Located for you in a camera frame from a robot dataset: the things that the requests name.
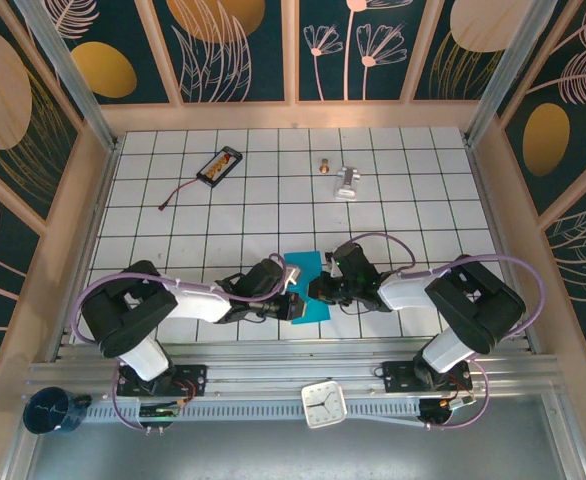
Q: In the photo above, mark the blue square paper sheet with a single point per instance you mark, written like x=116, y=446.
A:
x=309, y=260

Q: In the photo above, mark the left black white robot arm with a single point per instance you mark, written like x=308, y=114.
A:
x=193, y=305

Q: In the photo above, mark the white square clock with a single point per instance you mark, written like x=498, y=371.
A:
x=324, y=405

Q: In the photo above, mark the small brass screw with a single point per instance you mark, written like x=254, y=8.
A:
x=324, y=166

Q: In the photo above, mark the black battery holder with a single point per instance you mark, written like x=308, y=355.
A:
x=219, y=166

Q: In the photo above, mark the black controller board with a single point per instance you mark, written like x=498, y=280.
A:
x=158, y=412
x=435, y=412

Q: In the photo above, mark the dark blue mug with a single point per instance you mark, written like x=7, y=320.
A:
x=48, y=412

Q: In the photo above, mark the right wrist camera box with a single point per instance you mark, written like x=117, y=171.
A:
x=330, y=267

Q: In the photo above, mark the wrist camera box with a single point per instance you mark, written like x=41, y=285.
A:
x=294, y=276
x=330, y=267

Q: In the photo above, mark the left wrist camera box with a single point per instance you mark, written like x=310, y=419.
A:
x=294, y=276

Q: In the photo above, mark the aluminium mounting rail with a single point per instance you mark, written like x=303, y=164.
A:
x=283, y=372

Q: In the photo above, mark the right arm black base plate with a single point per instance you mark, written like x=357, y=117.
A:
x=395, y=375

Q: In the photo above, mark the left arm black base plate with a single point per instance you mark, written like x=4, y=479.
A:
x=195, y=377

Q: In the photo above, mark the aluminium frame post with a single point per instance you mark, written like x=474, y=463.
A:
x=73, y=85
x=503, y=65

